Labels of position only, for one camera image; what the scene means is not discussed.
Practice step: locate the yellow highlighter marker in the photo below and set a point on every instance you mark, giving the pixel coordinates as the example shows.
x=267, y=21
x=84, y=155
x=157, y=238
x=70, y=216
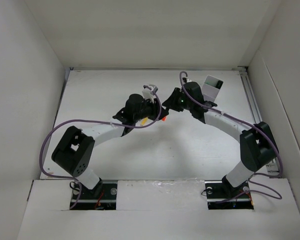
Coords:
x=219, y=84

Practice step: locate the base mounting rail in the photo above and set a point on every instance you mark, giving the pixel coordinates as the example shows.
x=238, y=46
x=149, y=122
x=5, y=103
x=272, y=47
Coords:
x=105, y=200
x=221, y=197

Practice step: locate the right base mounting rail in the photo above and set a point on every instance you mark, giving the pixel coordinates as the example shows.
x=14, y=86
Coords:
x=221, y=197

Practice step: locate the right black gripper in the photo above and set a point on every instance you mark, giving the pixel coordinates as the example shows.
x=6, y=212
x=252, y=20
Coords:
x=171, y=102

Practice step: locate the white compartment organizer tray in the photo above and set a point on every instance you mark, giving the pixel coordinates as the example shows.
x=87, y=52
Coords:
x=209, y=92

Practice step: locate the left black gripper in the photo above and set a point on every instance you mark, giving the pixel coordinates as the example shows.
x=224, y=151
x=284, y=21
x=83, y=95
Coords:
x=154, y=107

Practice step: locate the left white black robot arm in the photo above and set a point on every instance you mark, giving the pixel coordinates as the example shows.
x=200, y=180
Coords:
x=74, y=150

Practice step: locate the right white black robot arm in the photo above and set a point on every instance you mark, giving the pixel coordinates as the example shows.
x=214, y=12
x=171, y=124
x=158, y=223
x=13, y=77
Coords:
x=257, y=144

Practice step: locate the left base mounting rail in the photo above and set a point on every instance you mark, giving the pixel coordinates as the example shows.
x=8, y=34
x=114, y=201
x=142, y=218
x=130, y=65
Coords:
x=105, y=200

